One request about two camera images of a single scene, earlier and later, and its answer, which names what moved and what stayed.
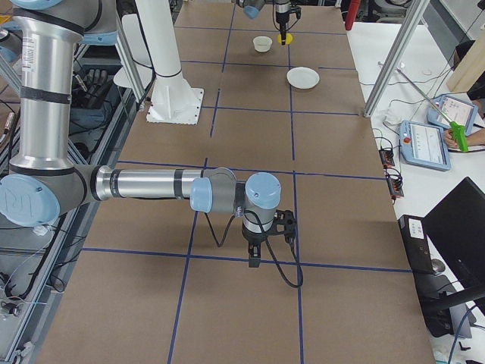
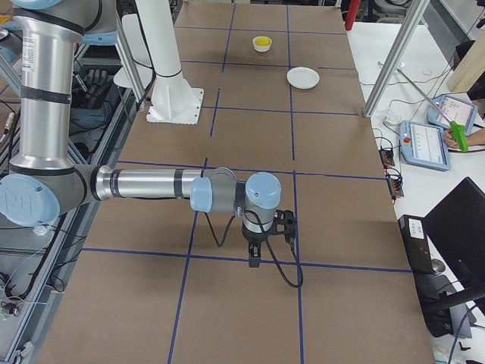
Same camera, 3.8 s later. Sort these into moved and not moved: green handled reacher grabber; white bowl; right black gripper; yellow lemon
Moved: yellow lemon
Not moved: white bowl; right black gripper; green handled reacher grabber
